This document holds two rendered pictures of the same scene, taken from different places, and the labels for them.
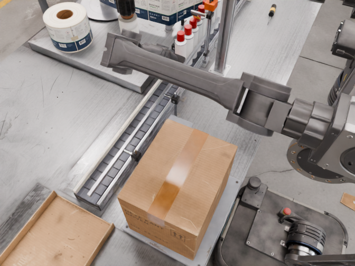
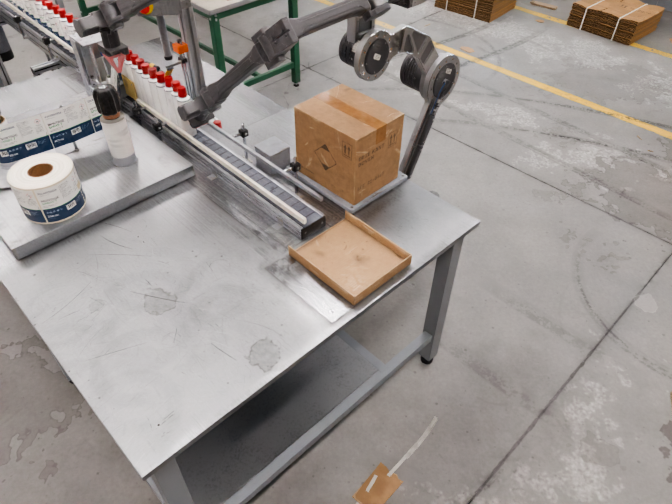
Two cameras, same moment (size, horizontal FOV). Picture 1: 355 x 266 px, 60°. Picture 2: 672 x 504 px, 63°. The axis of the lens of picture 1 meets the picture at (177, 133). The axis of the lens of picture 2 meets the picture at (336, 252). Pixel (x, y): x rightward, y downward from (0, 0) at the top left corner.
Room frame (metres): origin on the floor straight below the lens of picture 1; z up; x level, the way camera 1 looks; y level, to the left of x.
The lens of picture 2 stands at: (-0.08, 1.62, 2.09)
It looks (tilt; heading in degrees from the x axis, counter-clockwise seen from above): 44 degrees down; 288
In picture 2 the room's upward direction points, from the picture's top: 1 degrees clockwise
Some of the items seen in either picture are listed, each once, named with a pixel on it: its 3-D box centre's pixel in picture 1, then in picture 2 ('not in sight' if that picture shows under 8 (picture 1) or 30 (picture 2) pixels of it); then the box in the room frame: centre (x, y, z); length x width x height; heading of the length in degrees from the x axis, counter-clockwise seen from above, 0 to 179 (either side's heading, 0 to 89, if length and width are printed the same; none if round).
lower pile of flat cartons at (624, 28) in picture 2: not in sight; (614, 16); (-0.89, -4.16, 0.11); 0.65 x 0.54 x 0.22; 151
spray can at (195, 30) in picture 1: (192, 39); (173, 101); (1.17, -0.07, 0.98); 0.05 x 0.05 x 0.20
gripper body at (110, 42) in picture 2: not in sight; (110, 39); (1.23, 0.12, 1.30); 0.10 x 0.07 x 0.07; 154
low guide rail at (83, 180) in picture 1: (152, 90); (210, 152); (0.92, 0.11, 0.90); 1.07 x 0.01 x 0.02; 152
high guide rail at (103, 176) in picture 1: (167, 88); (225, 134); (0.88, 0.04, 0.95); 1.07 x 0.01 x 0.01; 152
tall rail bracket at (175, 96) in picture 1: (170, 104); (240, 144); (0.83, 0.03, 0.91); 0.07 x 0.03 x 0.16; 62
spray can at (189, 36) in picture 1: (187, 45); (180, 106); (1.12, -0.05, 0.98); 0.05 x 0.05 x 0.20
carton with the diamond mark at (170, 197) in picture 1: (180, 189); (347, 143); (0.42, -0.01, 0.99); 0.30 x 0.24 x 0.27; 154
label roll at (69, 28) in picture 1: (69, 27); (48, 187); (1.29, 0.53, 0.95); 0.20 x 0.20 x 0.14
